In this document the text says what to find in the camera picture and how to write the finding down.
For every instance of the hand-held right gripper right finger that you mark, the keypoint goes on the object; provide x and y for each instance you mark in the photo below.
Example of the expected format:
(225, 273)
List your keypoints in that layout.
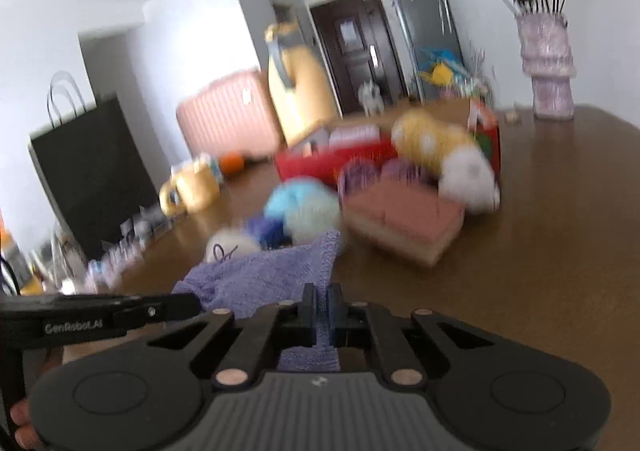
(336, 316)

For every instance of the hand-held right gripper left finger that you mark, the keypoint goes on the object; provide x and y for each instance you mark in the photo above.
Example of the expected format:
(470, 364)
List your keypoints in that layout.
(309, 316)

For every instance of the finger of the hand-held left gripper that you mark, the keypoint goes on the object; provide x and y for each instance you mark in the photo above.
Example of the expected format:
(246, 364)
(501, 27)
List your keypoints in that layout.
(165, 311)

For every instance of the purple knit cloth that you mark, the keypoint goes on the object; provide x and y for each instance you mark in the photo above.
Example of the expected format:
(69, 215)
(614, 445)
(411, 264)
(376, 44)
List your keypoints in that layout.
(260, 276)

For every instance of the red cardboard box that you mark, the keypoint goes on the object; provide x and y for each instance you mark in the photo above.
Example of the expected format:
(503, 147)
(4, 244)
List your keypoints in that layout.
(310, 163)

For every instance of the yellow and white plush toy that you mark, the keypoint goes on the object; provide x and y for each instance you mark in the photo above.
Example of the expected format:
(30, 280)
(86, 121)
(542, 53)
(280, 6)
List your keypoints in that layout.
(440, 146)

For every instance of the person's left hand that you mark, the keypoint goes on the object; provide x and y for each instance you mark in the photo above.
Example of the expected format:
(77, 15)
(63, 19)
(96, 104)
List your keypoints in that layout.
(24, 426)

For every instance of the small desk clutter pile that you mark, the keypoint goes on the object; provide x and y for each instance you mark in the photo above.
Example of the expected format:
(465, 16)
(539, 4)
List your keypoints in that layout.
(132, 236)

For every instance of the blue and white plush toy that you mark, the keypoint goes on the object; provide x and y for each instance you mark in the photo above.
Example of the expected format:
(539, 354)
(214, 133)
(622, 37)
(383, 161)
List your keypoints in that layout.
(305, 206)

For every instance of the pink folded towel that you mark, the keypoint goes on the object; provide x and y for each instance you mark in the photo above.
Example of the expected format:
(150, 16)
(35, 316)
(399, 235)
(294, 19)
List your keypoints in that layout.
(405, 221)

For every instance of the yellow mug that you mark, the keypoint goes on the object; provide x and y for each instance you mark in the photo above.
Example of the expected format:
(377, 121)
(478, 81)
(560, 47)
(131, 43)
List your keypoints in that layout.
(195, 186)

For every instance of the black paper bag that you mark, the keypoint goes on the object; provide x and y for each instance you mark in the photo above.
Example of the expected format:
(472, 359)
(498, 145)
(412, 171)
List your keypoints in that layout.
(95, 171)

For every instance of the orange fruit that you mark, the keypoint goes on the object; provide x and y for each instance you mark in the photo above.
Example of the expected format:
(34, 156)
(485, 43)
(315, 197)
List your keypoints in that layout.
(232, 164)

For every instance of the pink suitcase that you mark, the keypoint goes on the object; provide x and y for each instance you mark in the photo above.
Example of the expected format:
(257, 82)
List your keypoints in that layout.
(225, 116)

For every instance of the white dog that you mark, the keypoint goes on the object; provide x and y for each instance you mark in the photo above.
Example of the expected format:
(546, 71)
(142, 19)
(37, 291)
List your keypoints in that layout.
(371, 98)

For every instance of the yellow thermos jug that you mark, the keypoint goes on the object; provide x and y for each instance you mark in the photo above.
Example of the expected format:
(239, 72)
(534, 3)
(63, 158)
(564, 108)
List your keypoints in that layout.
(300, 91)

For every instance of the white rolling cart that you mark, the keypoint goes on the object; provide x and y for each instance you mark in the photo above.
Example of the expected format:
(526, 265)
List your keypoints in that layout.
(465, 90)

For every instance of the yellow and blue dustpan set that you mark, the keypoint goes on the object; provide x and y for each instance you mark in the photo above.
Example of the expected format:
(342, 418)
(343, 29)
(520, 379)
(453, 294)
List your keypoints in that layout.
(440, 68)

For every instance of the dark brown door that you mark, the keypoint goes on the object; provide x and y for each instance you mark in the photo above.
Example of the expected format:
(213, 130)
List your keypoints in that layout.
(350, 46)

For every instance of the grey refrigerator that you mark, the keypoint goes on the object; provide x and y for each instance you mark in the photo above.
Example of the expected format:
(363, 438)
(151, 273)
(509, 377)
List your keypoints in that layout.
(425, 21)

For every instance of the lilac textured vase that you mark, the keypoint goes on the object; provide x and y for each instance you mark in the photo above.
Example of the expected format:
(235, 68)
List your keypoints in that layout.
(547, 61)

